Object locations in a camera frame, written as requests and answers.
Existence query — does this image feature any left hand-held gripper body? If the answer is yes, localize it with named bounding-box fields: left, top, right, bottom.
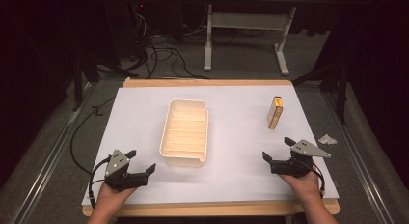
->
left=103, top=149, right=150, bottom=192

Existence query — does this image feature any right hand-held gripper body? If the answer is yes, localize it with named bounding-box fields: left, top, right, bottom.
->
left=270, top=139, right=332, bottom=179

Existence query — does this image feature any yellow and tan small box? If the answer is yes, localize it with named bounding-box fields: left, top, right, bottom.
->
left=266, top=96, right=285, bottom=130

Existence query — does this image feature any white ribbed plastic container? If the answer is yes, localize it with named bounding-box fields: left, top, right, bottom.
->
left=158, top=98, right=210, bottom=168

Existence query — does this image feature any person's left hand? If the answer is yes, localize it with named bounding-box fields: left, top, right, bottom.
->
left=95, top=181, right=138, bottom=216

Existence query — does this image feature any person's right hand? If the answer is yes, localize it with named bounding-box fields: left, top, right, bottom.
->
left=278, top=171, right=323, bottom=208

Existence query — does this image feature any white paper sheet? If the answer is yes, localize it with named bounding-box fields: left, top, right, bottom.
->
left=81, top=85, right=341, bottom=207

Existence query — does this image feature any crumpled white tissue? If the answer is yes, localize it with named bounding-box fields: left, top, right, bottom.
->
left=317, top=133, right=339, bottom=146

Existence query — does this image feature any black metal stand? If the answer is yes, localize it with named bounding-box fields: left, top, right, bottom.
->
left=291, top=53, right=351, bottom=126
left=70, top=46, right=101, bottom=113

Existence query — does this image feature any black computer tower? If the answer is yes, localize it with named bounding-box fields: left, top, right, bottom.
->
left=105, top=0, right=152, bottom=62

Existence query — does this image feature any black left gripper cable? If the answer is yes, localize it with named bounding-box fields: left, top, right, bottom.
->
left=88, top=154, right=114, bottom=209

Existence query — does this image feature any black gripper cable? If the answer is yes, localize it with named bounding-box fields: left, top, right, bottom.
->
left=310, top=164, right=327, bottom=199
left=88, top=154, right=114, bottom=209

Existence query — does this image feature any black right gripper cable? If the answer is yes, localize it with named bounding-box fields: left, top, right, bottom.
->
left=310, top=164, right=327, bottom=199

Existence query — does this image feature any black floor cable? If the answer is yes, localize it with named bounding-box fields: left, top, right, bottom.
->
left=69, top=97, right=117, bottom=176

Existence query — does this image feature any metal floor rail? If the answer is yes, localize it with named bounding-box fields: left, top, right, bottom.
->
left=11, top=82, right=95, bottom=224
left=322, top=90, right=401, bottom=224

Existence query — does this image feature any bundle of black cables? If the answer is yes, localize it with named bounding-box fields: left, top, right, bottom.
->
left=129, top=11, right=210, bottom=80

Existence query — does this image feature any white metal frame desk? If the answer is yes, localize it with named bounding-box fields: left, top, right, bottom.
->
left=203, top=0, right=341, bottom=77

